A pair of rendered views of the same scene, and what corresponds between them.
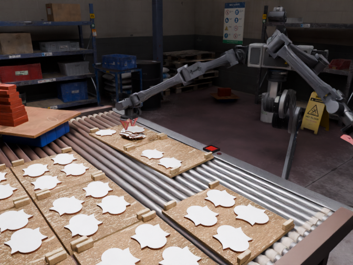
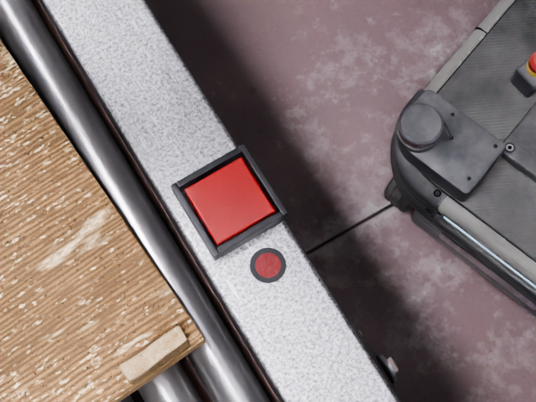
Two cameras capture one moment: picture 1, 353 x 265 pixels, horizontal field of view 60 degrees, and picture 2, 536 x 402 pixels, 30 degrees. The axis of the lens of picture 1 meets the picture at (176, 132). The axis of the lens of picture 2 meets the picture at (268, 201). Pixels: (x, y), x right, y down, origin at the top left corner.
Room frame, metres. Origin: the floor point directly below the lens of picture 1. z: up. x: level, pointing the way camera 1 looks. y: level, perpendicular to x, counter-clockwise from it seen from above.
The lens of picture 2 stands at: (1.50, -0.30, 1.76)
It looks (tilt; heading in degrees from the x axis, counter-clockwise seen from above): 73 degrees down; 11
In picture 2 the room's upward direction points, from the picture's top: 2 degrees counter-clockwise
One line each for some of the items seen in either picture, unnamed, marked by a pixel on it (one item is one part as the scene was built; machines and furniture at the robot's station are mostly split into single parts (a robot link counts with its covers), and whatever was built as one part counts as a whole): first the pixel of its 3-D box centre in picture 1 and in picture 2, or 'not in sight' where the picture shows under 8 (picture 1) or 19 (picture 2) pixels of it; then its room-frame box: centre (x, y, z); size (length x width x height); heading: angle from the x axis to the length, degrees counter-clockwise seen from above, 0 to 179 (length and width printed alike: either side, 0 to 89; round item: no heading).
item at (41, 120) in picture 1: (28, 120); not in sight; (1.97, 1.01, 1.03); 0.50 x 0.50 x 0.02; 75
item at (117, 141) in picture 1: (126, 135); not in sight; (1.95, 0.34, 0.93); 0.41 x 0.35 x 0.02; 45
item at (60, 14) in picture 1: (63, 12); not in sight; (5.90, 2.05, 1.74); 0.50 x 0.38 x 0.32; 129
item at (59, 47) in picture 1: (59, 46); not in sight; (5.80, 2.16, 1.16); 0.60 x 0.40 x 0.15; 132
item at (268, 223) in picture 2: (211, 149); (230, 201); (1.75, -0.22, 0.92); 0.08 x 0.08 x 0.02; 40
